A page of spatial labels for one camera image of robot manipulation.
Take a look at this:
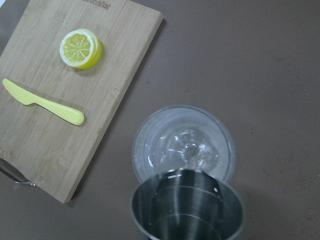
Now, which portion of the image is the steel jigger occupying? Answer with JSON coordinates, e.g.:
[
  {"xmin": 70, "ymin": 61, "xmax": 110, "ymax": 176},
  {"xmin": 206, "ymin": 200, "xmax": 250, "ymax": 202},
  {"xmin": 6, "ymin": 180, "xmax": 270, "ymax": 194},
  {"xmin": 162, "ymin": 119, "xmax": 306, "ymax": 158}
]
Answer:
[{"xmin": 131, "ymin": 169, "xmax": 245, "ymax": 240}]

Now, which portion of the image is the clear wine glass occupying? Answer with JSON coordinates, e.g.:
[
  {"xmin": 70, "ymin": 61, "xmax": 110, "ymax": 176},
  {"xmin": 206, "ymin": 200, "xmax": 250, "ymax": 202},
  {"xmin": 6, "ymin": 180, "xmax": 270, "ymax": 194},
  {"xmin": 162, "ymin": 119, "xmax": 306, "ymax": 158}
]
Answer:
[{"xmin": 132, "ymin": 105, "xmax": 237, "ymax": 183}]

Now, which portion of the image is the bamboo cutting board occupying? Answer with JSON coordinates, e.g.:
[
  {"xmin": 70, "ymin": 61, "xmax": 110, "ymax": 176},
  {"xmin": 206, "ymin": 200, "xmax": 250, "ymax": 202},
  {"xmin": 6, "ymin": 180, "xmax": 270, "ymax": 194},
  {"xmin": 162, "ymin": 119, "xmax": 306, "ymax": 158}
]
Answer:
[{"xmin": 0, "ymin": 0, "xmax": 163, "ymax": 203}]

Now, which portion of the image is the yellow lemon slice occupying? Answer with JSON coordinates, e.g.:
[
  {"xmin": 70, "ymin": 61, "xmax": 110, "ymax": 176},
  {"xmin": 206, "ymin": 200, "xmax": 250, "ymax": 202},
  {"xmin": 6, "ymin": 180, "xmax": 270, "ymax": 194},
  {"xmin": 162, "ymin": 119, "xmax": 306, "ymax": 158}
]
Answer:
[{"xmin": 59, "ymin": 28, "xmax": 103, "ymax": 70}]

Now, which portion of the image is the yellow plastic knife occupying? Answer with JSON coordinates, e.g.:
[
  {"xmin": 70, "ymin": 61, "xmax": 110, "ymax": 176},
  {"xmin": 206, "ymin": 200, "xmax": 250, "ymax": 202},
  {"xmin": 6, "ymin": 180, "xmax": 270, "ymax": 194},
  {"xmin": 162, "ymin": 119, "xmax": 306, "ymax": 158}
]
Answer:
[{"xmin": 2, "ymin": 78, "xmax": 85, "ymax": 126}]

